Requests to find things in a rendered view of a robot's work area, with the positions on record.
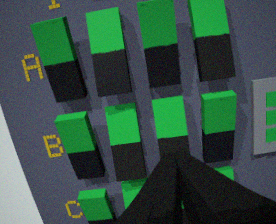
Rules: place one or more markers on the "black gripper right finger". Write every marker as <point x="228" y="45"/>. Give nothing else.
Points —
<point x="211" y="198"/>

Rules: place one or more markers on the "grey switch panel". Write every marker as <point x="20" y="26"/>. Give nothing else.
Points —
<point x="95" y="91"/>

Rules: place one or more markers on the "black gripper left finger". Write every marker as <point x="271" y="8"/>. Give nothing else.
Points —
<point x="159" y="199"/>

